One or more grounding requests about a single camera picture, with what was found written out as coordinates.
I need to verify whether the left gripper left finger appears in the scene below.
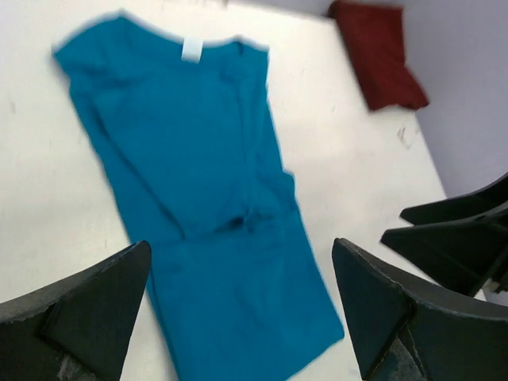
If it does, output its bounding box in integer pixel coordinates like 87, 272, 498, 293
1, 241, 152, 380

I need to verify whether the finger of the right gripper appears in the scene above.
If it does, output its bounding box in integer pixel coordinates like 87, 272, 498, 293
400, 174, 507, 225
381, 216, 507, 296

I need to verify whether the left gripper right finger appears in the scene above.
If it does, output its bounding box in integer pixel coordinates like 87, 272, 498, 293
332, 238, 507, 380

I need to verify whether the blue t shirt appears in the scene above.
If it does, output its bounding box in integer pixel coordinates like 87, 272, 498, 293
52, 13, 344, 380

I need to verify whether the folded dark red shirt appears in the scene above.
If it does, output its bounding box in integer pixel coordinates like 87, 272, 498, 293
328, 1, 429, 111

